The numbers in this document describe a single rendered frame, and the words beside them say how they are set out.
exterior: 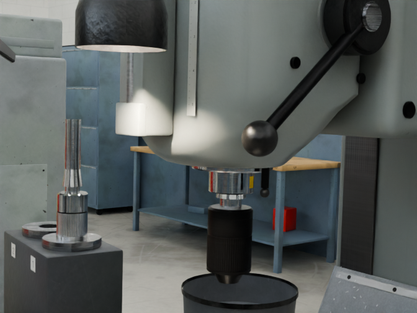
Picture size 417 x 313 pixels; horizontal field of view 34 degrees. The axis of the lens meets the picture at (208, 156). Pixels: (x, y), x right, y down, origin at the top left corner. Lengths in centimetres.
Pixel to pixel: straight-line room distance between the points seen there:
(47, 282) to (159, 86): 47
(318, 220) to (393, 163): 523
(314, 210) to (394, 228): 524
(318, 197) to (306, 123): 557
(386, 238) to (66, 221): 48
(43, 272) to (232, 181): 42
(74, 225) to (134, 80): 46
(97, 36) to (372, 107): 31
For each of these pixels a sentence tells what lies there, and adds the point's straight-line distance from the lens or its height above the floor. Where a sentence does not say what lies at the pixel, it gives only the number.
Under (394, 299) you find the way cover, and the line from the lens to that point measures 103.
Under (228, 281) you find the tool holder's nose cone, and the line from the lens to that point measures 71.
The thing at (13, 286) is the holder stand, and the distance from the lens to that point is 116.
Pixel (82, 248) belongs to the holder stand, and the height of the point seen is 115.
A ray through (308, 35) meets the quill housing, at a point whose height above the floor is 144.
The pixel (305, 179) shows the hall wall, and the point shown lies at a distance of 631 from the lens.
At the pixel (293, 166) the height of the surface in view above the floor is 87.
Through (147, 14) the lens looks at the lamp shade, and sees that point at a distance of 51.
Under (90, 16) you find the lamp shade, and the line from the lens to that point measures 51.
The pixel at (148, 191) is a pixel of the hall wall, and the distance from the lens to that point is 827.
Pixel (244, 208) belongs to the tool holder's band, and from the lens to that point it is 70.
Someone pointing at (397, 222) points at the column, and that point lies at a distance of 103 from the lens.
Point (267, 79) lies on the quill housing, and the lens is 60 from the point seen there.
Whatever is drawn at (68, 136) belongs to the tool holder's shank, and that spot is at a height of 131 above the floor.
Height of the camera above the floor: 137
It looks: 5 degrees down
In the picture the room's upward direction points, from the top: 2 degrees clockwise
